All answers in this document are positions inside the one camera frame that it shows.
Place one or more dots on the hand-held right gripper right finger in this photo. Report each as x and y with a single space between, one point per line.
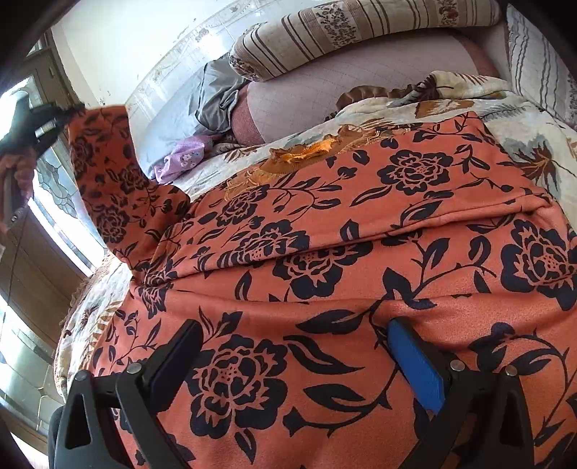
417 365

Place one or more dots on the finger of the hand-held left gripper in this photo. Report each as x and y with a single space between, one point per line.
49 135
58 111

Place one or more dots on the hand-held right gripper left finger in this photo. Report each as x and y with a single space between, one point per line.
173 360

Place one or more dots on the orange floral garment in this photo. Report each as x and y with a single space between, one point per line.
315 225

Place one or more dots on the person's left hand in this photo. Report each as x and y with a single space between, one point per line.
29 180

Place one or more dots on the light blue bedding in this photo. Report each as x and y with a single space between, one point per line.
162 126

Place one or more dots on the purple cloth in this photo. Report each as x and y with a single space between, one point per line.
180 158

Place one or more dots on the wooden door with glass panes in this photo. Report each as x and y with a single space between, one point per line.
45 270

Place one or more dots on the grey cloth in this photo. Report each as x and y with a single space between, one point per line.
216 94

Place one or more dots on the leaf print blanket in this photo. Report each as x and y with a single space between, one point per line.
518 130

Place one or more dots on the mauve pillow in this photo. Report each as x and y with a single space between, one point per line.
315 85

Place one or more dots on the striped floral pillow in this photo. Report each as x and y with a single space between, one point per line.
360 27

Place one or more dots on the striped cushion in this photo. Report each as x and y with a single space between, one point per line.
536 58

